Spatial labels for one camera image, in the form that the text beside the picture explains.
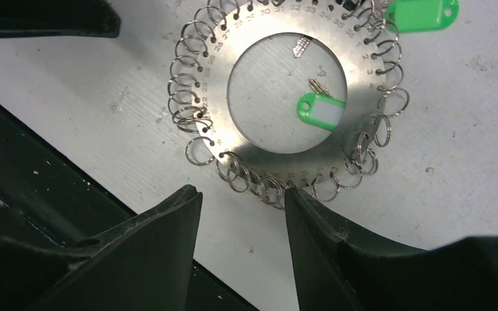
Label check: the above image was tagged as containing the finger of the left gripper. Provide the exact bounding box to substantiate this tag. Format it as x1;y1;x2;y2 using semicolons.
0;0;121;39

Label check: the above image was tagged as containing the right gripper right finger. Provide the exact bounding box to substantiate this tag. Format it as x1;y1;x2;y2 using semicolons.
285;189;498;310

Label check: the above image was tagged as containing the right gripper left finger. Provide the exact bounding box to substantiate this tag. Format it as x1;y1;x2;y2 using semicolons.
0;185;203;310

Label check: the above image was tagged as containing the key with green tag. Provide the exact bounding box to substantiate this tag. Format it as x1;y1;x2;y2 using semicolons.
296;79;346;131

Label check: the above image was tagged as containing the metal disc with keyrings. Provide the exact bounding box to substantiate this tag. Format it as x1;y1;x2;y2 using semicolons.
167;1;410;209

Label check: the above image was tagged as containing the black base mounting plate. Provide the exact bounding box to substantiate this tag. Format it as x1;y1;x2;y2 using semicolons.
0;105;253;310

